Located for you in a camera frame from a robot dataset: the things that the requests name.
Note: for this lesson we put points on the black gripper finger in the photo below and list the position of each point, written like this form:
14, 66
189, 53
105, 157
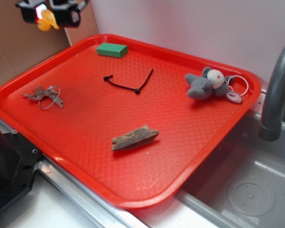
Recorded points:
31, 9
67, 12

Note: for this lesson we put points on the yellow rubber duck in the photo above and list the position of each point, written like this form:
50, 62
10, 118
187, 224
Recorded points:
47, 21

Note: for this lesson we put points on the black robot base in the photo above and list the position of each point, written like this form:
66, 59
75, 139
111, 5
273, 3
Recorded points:
19, 160

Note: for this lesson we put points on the brown cardboard panel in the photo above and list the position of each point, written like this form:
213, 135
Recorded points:
23, 45

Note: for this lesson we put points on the green rectangular block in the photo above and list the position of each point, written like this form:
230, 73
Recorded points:
112, 50

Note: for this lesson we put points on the bunch of silver keys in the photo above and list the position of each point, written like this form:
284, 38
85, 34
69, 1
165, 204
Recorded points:
40, 94

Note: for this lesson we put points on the red plastic tray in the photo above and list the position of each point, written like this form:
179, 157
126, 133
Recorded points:
106, 97

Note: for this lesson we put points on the brown wood piece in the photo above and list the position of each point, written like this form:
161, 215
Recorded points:
133, 139

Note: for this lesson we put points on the grey plush mouse toy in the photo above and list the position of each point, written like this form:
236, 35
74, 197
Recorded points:
213, 82

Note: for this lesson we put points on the grey faucet spout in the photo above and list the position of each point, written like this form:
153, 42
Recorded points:
273, 112

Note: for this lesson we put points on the grey toy sink basin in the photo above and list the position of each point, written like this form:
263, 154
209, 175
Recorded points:
240, 185

